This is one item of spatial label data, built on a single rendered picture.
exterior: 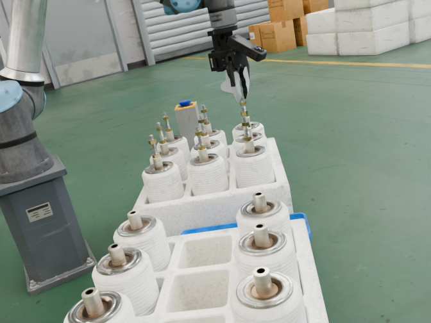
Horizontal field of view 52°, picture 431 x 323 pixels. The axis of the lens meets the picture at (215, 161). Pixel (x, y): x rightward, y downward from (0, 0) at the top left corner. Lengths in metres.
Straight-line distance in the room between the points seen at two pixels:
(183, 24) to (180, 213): 5.52
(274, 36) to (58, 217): 3.93
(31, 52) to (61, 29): 4.83
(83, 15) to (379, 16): 3.80
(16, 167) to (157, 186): 0.35
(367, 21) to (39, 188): 2.99
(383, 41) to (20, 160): 3.06
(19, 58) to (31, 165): 0.29
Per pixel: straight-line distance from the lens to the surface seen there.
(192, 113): 1.47
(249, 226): 0.78
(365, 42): 3.76
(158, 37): 6.36
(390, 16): 3.83
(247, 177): 1.08
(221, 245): 0.91
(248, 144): 1.09
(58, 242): 1.25
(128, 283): 0.72
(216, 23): 1.26
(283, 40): 4.90
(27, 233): 1.23
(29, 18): 1.29
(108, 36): 6.23
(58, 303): 1.21
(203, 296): 0.83
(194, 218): 1.09
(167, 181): 1.10
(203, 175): 1.08
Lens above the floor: 0.61
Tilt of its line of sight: 19 degrees down
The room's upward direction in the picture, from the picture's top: 12 degrees counter-clockwise
